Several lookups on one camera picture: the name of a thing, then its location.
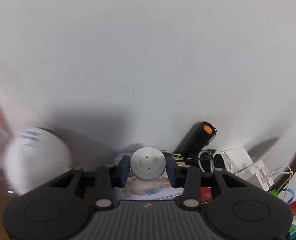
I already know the round silver tin lid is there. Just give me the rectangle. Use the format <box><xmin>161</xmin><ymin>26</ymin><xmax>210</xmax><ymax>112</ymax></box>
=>
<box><xmin>130</xmin><ymin>147</ymin><xmax>166</xmax><ymax>181</ymax></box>

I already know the round white tin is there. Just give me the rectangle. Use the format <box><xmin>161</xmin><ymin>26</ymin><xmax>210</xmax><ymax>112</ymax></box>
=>
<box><xmin>113</xmin><ymin>152</ymin><xmax>185</xmax><ymax>201</ymax></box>

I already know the black flashlight orange button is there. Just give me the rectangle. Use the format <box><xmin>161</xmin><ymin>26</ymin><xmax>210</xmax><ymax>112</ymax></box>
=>
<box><xmin>174</xmin><ymin>122</ymin><xmax>217</xmax><ymax>158</ymax></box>

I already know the white astronaut figurine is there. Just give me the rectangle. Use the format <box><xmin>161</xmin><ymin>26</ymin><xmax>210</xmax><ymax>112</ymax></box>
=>
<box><xmin>3</xmin><ymin>127</ymin><xmax>72</xmax><ymax>196</ymax></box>

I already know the white charger with cable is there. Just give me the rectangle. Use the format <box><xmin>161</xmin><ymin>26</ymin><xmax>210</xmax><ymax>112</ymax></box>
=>
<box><xmin>197</xmin><ymin>148</ymin><xmax>293</xmax><ymax>192</ymax></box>

